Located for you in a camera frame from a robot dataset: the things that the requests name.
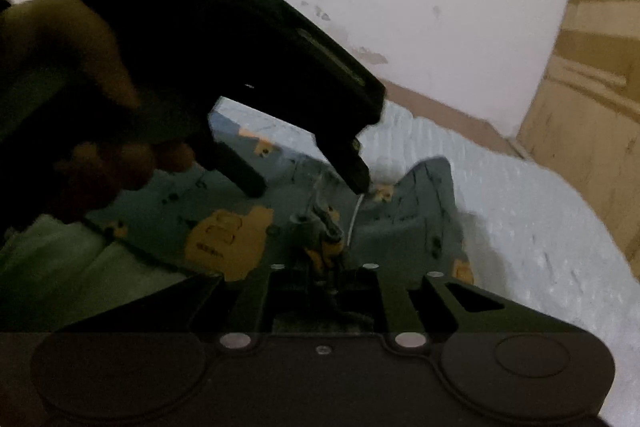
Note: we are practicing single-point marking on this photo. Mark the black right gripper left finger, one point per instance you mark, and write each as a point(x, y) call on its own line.
point(274, 303)

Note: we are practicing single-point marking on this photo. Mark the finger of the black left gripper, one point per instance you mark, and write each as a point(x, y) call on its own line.
point(341, 147)
point(219, 156)

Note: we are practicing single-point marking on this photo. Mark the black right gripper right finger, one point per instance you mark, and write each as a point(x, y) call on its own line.
point(412, 314)

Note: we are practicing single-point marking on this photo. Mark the blue patterned child pant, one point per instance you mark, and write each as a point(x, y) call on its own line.
point(200, 221)

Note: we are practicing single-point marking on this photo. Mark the operator left hand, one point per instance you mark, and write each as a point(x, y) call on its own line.
point(73, 132)

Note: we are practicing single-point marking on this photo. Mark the light blue textured bedspread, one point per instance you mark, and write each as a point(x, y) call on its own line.
point(529, 235)

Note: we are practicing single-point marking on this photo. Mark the plywood wardrobe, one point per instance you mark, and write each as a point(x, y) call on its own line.
point(584, 120)

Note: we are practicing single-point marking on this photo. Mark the brown wooden bed frame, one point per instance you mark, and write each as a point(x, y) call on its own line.
point(474, 129)

